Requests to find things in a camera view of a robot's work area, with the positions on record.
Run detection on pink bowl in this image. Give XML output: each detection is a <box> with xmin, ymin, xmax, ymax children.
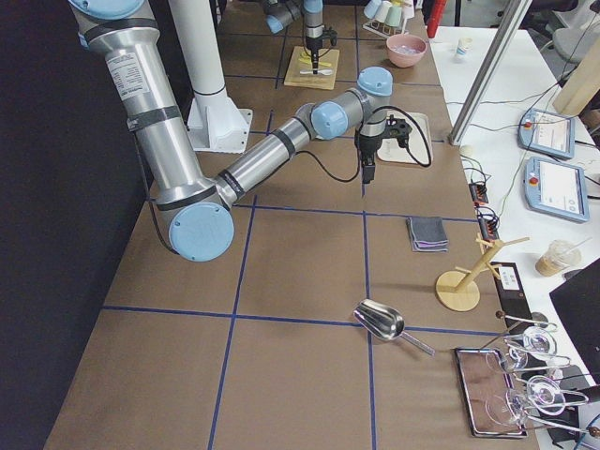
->
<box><xmin>385</xmin><ymin>34</ymin><xmax>428</xmax><ymax>68</ymax></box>

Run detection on teach pendant far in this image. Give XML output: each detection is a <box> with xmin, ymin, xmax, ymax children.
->
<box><xmin>517</xmin><ymin>109</ymin><xmax>575</xmax><ymax>160</ymax></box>

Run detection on iced coffee cup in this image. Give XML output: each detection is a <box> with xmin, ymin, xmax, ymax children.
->
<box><xmin>534</xmin><ymin>236</ymin><xmax>592</xmax><ymax>277</ymax></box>

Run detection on teach pendant near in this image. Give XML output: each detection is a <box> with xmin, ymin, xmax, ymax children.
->
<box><xmin>524</xmin><ymin>157</ymin><xmax>590</xmax><ymax>223</ymax></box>

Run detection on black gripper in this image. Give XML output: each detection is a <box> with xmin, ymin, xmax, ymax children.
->
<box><xmin>305</xmin><ymin>25</ymin><xmax>338</xmax><ymax>75</ymax></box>
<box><xmin>355</xmin><ymin>119</ymin><xmax>412</xmax><ymax>185</ymax></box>

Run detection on white plastic spoon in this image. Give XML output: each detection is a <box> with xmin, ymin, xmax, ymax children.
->
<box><xmin>299</xmin><ymin>68</ymin><xmax>334</xmax><ymax>76</ymax></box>

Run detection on white rabbit tray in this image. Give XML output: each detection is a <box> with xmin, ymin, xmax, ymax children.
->
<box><xmin>376</xmin><ymin>109</ymin><xmax>430</xmax><ymax>164</ymax></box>

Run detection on aluminium frame post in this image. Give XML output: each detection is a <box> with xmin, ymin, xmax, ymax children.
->
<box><xmin>448</xmin><ymin>0</ymin><xmax>532</xmax><ymax>146</ymax></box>

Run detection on glass cup holder rack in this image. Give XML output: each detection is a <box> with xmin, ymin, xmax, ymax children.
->
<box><xmin>485</xmin><ymin>311</ymin><xmax>599</xmax><ymax>440</ymax></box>

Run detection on cup rack with cups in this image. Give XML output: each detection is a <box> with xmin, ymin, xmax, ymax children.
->
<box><xmin>363</xmin><ymin>0</ymin><xmax>415</xmax><ymax>38</ymax></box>

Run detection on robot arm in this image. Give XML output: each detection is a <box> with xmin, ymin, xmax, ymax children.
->
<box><xmin>70</xmin><ymin>1</ymin><xmax>393</xmax><ymax>262</ymax></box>
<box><xmin>260</xmin><ymin>0</ymin><xmax>338</xmax><ymax>75</ymax></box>

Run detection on metal tray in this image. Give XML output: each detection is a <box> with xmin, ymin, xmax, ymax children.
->
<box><xmin>454</xmin><ymin>348</ymin><xmax>528</xmax><ymax>439</ymax></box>

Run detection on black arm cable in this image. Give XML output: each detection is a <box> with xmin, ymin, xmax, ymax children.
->
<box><xmin>299</xmin><ymin>106</ymin><xmax>433</xmax><ymax>182</ymax></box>

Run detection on bamboo cutting board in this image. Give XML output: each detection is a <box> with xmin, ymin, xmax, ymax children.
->
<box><xmin>284</xmin><ymin>46</ymin><xmax>339</xmax><ymax>90</ymax></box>

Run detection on yellow plastic knife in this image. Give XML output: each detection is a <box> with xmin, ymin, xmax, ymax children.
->
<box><xmin>298</xmin><ymin>52</ymin><xmax>332</xmax><ymax>68</ymax></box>

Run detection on paper cup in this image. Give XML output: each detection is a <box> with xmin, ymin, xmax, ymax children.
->
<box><xmin>454</xmin><ymin>37</ymin><xmax>473</xmax><ymax>63</ymax></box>

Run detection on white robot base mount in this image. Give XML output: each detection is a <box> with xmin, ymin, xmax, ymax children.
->
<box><xmin>169</xmin><ymin>0</ymin><xmax>252</xmax><ymax>153</ymax></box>

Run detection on grey folded cloth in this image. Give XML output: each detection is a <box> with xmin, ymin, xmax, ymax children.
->
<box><xmin>407</xmin><ymin>217</ymin><xmax>448</xmax><ymax>252</ymax></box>

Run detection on wooden mug stand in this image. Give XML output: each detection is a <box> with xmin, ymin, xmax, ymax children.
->
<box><xmin>435</xmin><ymin>234</ymin><xmax>529</xmax><ymax>312</ymax></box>

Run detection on teach pendant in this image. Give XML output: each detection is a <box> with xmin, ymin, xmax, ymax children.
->
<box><xmin>524</xmin><ymin>157</ymin><xmax>590</xmax><ymax>223</ymax></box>
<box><xmin>517</xmin><ymin>109</ymin><xmax>575</xmax><ymax>160</ymax></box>

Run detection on metal scoop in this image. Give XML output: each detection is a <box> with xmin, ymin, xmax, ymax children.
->
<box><xmin>353</xmin><ymin>299</ymin><xmax>436</xmax><ymax>356</ymax></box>

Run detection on clear ice cubes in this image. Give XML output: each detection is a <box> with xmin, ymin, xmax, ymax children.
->
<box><xmin>391</xmin><ymin>43</ymin><xmax>422</xmax><ymax>55</ymax></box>

